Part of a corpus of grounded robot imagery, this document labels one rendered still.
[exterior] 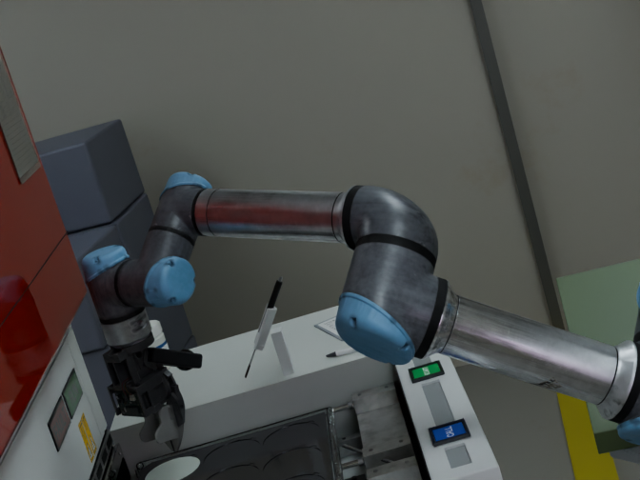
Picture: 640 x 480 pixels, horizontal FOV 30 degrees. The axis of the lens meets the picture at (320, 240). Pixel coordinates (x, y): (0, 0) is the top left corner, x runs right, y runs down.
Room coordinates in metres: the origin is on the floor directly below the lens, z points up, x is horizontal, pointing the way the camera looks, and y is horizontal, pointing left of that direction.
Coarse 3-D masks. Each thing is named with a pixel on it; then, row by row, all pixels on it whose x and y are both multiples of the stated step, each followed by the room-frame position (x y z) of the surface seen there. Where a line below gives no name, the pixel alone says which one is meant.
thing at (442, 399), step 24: (432, 360) 1.93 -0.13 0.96; (408, 384) 1.86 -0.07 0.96; (432, 384) 1.84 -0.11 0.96; (456, 384) 1.80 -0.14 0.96; (432, 408) 1.75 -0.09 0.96; (456, 408) 1.71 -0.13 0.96; (480, 432) 1.60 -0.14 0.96; (432, 456) 1.57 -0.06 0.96; (456, 456) 1.56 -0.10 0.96; (480, 456) 1.53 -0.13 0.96
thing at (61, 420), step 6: (60, 402) 1.81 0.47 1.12; (60, 408) 1.80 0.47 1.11; (54, 414) 1.76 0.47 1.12; (60, 414) 1.79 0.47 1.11; (66, 414) 1.82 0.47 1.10; (54, 420) 1.75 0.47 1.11; (60, 420) 1.78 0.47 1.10; (66, 420) 1.81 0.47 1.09; (54, 426) 1.74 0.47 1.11; (60, 426) 1.77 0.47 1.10; (66, 426) 1.80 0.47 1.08; (54, 432) 1.73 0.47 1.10; (60, 432) 1.76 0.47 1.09; (60, 438) 1.75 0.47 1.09; (60, 444) 1.74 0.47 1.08
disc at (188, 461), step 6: (186, 456) 1.99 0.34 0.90; (168, 462) 1.99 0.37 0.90; (174, 462) 1.98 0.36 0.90; (180, 462) 1.97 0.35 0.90; (186, 462) 1.96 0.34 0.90; (192, 462) 1.96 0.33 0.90; (198, 462) 1.95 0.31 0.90; (156, 468) 1.98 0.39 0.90; (162, 468) 1.97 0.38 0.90; (168, 468) 1.96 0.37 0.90; (174, 468) 1.95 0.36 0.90; (180, 468) 1.95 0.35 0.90; (186, 468) 1.94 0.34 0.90; (192, 468) 1.93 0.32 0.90; (150, 474) 1.96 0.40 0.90; (156, 474) 1.95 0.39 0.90; (162, 474) 1.94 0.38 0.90; (168, 474) 1.93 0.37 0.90; (174, 474) 1.92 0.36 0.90; (180, 474) 1.92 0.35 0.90; (186, 474) 1.91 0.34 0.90
